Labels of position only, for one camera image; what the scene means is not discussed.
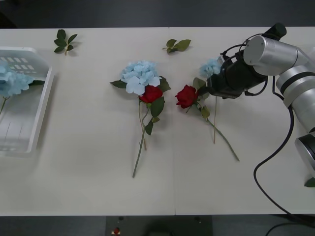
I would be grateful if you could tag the loose green leaf twig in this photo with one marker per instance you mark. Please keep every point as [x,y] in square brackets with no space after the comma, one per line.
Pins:
[182,45]
[61,34]

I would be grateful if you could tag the pale blue flower green stem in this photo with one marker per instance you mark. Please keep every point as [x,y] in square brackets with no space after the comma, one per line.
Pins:
[12,83]

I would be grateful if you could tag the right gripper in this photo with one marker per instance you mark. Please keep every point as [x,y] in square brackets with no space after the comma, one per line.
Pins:
[221,91]

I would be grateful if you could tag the red button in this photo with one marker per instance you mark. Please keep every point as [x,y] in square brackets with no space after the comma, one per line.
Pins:
[116,231]

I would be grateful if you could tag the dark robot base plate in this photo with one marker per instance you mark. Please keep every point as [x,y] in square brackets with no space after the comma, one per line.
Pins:
[172,225]

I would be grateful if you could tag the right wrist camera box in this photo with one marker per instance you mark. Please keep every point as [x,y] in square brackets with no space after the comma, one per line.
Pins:
[220,59]

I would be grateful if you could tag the small pale blue flower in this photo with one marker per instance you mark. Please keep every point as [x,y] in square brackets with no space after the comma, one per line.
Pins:
[209,67]

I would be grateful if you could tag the red rose green stem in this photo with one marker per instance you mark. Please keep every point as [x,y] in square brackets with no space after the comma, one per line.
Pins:
[151,94]
[185,97]
[310,182]

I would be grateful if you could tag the shallow white plastic box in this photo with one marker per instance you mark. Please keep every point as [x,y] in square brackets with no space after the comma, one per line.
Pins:
[41,110]

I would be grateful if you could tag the large pale blue flower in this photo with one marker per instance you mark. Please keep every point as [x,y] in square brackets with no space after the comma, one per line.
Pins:
[137,71]

